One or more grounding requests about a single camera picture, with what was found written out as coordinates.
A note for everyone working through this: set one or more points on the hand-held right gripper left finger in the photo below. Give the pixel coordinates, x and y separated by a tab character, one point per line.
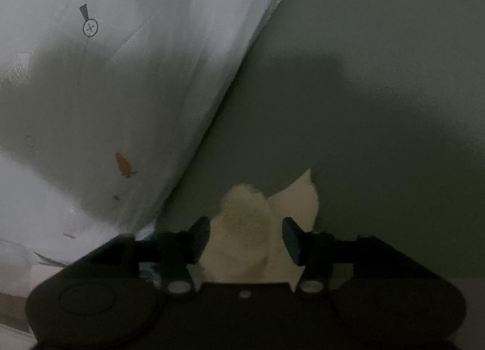
199	240

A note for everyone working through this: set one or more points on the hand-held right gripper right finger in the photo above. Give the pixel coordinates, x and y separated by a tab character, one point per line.
291	242

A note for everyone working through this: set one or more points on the beige shirt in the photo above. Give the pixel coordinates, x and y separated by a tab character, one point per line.
246	228

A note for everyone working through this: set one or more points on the white carrot print sheet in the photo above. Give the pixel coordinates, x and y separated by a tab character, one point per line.
113	81

